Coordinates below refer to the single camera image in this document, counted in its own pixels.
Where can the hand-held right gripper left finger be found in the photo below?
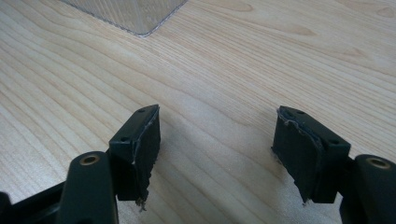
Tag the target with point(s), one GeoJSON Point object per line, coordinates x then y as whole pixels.
{"type": "Point", "coordinates": [140, 149]}

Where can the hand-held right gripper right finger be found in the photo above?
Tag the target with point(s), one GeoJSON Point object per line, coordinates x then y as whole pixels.
{"type": "Point", "coordinates": [306, 155]}

